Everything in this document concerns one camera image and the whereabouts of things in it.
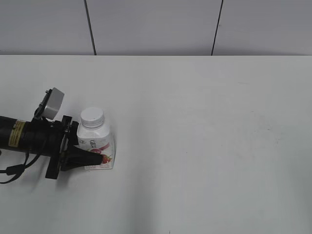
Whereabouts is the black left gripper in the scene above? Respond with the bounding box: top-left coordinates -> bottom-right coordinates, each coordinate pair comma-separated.
24,116 -> 102,179

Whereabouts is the white strawberry yogurt drink bottle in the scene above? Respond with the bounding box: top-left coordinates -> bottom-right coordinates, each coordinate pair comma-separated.
77,119 -> 116,171

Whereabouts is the white plastic bottle cap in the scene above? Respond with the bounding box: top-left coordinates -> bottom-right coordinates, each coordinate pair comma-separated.
80,107 -> 105,129

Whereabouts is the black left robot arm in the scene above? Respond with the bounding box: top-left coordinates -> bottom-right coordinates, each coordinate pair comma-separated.
0,116 -> 103,183

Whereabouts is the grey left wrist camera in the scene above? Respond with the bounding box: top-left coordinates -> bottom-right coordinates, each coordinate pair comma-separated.
34,87 -> 64,120

